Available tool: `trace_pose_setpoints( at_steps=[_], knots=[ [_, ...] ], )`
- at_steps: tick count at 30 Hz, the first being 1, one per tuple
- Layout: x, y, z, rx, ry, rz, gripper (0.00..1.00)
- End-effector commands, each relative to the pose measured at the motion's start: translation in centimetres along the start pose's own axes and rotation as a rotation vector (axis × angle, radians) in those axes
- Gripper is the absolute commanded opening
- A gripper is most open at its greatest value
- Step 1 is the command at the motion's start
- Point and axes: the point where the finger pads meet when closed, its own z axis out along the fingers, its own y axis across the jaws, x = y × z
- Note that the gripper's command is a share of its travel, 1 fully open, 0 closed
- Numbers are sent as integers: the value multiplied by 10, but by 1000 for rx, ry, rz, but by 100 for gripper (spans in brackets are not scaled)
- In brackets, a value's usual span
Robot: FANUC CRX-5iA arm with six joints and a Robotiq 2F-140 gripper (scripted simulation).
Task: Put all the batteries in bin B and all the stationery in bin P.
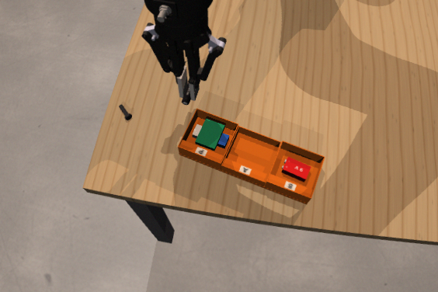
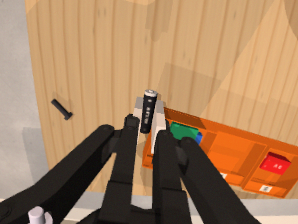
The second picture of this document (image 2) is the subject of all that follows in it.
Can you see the orange three-compartment bin rack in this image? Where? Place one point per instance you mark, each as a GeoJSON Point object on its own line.
{"type": "Point", "coordinates": [233, 154]}

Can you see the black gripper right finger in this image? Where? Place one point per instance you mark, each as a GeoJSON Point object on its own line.
{"type": "Point", "coordinates": [214, 199]}

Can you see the black bolt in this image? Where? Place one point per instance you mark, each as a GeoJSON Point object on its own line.
{"type": "Point", "coordinates": [62, 109]}

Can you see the red 9v battery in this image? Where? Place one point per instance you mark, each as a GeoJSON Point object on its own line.
{"type": "Point", "coordinates": [275, 163]}

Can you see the green rectangular block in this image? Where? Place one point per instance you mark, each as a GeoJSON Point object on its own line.
{"type": "Point", "coordinates": [180, 130]}

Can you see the blue and white eraser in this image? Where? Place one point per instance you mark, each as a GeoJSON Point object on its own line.
{"type": "Point", "coordinates": [199, 137]}

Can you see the black aa battery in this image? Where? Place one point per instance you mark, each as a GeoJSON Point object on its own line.
{"type": "Point", "coordinates": [149, 101]}

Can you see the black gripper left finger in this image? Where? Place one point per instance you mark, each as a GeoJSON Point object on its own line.
{"type": "Point", "coordinates": [50, 199]}

